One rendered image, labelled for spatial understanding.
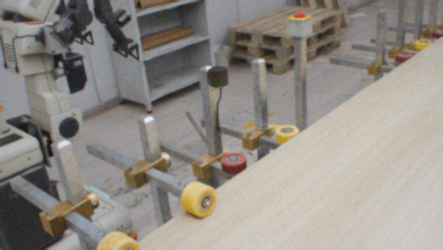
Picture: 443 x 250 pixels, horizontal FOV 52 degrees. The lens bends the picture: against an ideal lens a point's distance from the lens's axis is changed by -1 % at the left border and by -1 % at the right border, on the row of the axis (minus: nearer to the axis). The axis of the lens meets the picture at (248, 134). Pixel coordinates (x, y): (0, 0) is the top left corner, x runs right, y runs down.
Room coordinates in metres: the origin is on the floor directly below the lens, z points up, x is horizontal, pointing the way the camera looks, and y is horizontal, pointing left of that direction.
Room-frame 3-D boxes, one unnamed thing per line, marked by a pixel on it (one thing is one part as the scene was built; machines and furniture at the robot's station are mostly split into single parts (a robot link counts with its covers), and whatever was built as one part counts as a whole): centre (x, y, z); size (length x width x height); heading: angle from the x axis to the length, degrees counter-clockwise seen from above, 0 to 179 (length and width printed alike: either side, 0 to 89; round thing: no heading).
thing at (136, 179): (1.13, 0.29, 0.95); 0.14 x 0.06 x 0.05; 138
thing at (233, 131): (1.53, 0.01, 0.83); 0.43 x 0.03 x 0.04; 48
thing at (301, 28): (1.72, -0.22, 1.18); 0.07 x 0.07 x 0.08; 48
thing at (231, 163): (1.23, 0.05, 0.85); 0.08 x 0.08 x 0.11
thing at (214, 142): (1.34, 0.11, 0.93); 0.04 x 0.04 x 0.48; 48
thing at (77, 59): (2.10, 0.88, 0.99); 0.28 x 0.16 x 0.22; 48
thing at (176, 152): (1.36, 0.20, 0.84); 0.43 x 0.03 x 0.04; 48
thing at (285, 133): (1.40, -0.13, 0.85); 0.08 x 0.08 x 0.11
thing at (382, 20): (2.27, -0.71, 0.87); 0.04 x 0.04 x 0.48; 48
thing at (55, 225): (0.94, 0.46, 0.95); 0.14 x 0.06 x 0.05; 138
